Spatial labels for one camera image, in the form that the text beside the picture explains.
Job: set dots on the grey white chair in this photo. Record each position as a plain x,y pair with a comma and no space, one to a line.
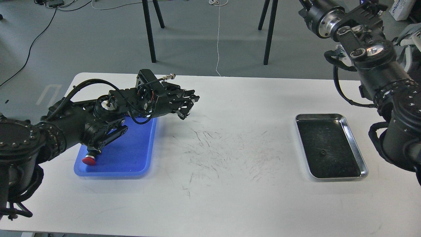
407,47

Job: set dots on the white cardboard box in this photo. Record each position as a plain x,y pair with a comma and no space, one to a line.
401,9

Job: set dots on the black stand legs right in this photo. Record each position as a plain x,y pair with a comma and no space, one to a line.
271,26

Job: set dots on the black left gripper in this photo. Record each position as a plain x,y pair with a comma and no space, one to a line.
159,97

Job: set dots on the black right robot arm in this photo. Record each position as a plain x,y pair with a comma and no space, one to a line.
366,50

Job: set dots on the red push button switch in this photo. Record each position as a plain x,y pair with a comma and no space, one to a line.
89,159

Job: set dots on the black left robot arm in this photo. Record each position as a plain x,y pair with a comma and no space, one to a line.
92,114

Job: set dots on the blue plastic tray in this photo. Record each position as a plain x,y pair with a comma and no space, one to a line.
127,157

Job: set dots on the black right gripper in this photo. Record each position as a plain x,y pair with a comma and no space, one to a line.
321,16

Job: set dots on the silver metal tray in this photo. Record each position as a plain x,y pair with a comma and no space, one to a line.
331,132

